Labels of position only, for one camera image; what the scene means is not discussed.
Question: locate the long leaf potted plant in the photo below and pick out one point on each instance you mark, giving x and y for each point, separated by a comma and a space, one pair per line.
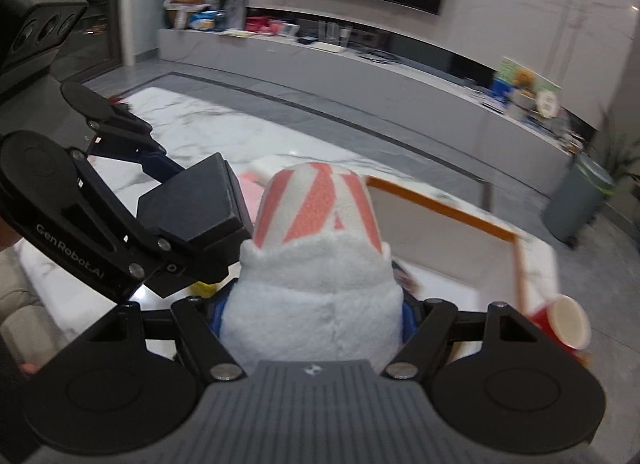
620, 149

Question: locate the gold mushroom ornament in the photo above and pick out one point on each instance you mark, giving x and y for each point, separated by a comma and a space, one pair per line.
185, 2

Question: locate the grey pedal trash can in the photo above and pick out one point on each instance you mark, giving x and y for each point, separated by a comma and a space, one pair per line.
575, 204

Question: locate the green blue picture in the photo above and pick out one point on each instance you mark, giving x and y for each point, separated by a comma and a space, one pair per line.
525, 104

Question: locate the red paper cup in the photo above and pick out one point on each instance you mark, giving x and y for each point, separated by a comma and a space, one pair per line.
565, 324

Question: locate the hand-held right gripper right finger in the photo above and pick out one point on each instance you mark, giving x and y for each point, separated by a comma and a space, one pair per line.
407, 316

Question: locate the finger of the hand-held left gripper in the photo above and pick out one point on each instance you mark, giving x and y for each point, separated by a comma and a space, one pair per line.
172, 276
157, 164

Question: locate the small brown teddy bear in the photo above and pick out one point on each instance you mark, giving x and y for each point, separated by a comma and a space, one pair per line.
524, 79

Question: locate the pink gift boxes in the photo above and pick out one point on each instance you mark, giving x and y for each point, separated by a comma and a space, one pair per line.
265, 27

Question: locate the beige cloth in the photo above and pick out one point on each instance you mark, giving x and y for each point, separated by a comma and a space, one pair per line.
20, 304

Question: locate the blue snack bags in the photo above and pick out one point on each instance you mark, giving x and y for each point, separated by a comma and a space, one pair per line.
205, 20

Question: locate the orange storage box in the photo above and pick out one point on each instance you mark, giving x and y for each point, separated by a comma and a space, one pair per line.
450, 244

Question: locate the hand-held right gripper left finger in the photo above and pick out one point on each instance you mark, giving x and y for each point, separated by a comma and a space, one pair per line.
216, 316

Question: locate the white plush pink striped hat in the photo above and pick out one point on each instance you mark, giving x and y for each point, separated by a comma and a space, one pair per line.
310, 264

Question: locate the white marble media console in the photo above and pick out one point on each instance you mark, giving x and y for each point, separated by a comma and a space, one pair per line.
400, 89

